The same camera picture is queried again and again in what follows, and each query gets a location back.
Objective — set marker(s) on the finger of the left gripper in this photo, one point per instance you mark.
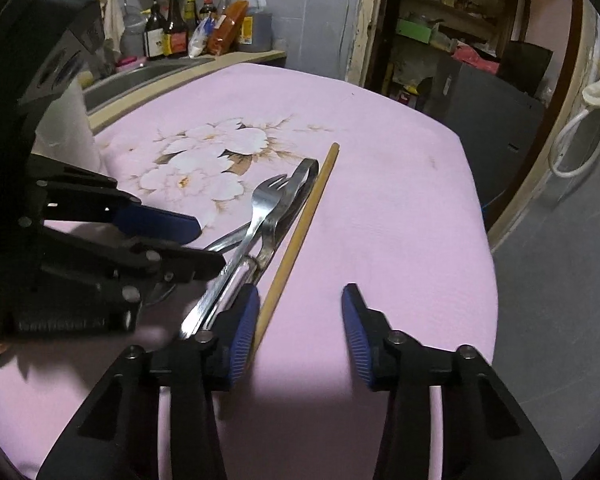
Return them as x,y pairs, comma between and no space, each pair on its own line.
150,219
165,259

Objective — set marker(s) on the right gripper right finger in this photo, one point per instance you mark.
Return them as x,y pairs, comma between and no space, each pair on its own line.
394,362

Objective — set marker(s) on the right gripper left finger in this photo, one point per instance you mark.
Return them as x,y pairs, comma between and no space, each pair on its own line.
194,369

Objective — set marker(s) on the steel fork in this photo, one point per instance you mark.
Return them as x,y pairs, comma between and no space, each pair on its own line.
264,199

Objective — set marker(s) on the steel peeler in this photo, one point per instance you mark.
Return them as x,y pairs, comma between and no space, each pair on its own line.
275,228

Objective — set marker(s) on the long wooden spatula handle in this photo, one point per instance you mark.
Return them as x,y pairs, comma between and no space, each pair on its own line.
293,249

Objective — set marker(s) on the white utensil holder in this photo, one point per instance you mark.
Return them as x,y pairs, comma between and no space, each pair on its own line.
64,133

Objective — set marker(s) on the steel sink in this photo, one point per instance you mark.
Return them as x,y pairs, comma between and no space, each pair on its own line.
108,90

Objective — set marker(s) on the pink soap dish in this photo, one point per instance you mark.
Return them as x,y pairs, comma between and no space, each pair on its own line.
130,63

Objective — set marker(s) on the dark wine bottle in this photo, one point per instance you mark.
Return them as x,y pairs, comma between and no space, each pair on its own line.
153,35

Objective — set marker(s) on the dark soy sauce bottle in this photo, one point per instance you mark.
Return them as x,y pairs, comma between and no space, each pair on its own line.
175,33

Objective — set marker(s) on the pink floral cloth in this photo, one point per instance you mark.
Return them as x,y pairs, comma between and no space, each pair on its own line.
393,210

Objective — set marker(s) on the small white packet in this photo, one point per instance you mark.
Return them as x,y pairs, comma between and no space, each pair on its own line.
200,37

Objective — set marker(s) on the red-capped sauce bottle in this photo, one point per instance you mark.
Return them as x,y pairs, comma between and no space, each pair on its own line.
208,10

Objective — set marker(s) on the orange spice bag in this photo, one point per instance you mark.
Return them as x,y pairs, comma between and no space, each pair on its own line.
227,27

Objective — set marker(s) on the yellow-capped bottle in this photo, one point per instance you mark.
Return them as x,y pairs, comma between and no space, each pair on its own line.
222,6

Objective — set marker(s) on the plastic oil jug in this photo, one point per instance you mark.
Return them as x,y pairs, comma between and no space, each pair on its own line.
256,32

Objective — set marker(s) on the dark cabinet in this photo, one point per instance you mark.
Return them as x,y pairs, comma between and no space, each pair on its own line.
496,123

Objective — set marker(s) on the red cloth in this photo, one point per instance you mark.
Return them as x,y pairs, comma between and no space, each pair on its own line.
469,56

